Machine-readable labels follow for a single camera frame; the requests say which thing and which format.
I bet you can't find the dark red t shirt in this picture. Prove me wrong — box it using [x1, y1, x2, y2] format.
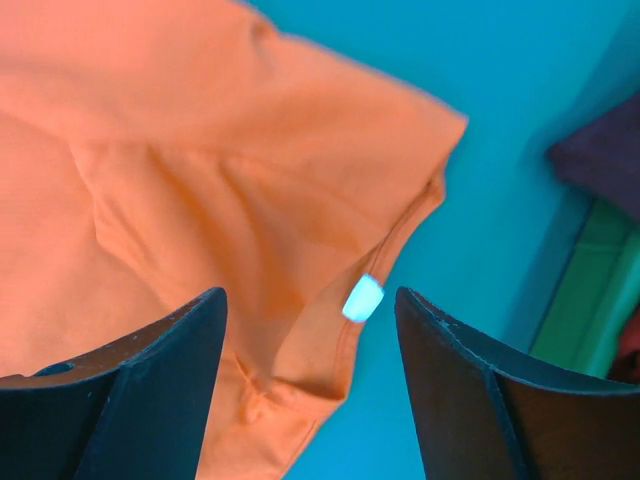
[547, 93, 639, 222]

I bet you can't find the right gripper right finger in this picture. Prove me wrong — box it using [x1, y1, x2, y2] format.
[395, 287, 639, 479]

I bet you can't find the green plastic bin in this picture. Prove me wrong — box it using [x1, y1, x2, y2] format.
[530, 201, 639, 378]

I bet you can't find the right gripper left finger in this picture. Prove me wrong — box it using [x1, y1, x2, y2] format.
[1, 288, 227, 480]

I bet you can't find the orange t shirt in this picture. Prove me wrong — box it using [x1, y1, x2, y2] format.
[1, 1, 467, 479]

